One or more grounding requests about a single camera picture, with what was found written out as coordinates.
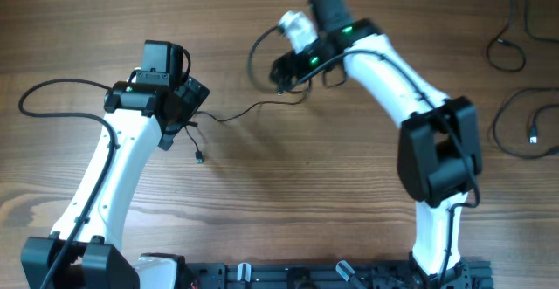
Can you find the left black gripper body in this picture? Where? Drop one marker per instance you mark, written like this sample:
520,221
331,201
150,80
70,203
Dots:
188,101

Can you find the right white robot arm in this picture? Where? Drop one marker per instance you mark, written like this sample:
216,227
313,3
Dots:
439,154

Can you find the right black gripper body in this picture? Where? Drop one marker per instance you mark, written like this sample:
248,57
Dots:
285,68

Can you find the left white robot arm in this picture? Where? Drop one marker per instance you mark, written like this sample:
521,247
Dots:
143,113

